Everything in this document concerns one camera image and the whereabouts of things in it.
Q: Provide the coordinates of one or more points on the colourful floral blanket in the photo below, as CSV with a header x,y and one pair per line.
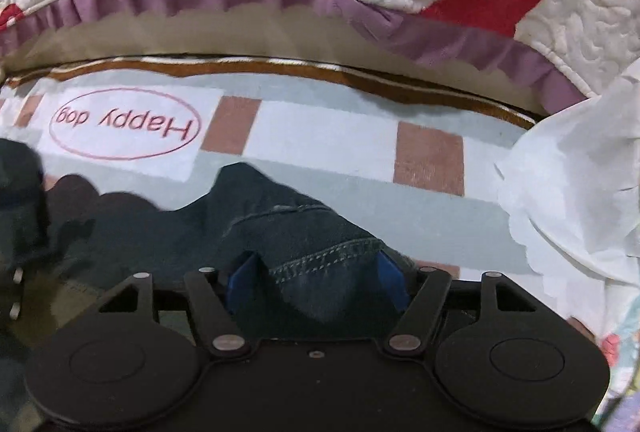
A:
x,y
620,352

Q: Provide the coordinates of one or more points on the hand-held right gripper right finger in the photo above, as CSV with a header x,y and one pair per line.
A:
x,y
390,284

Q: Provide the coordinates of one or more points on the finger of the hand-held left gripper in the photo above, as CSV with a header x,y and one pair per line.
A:
x,y
15,292

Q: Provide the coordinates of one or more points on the thin white cloth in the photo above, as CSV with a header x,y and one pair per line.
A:
x,y
575,187

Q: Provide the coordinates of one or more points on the blue denim jeans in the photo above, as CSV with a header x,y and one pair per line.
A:
x,y
300,232

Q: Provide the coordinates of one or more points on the white checked blanket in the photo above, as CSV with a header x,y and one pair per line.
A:
x,y
325,147

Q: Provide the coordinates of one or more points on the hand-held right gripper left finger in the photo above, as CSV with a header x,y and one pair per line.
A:
x,y
242,284

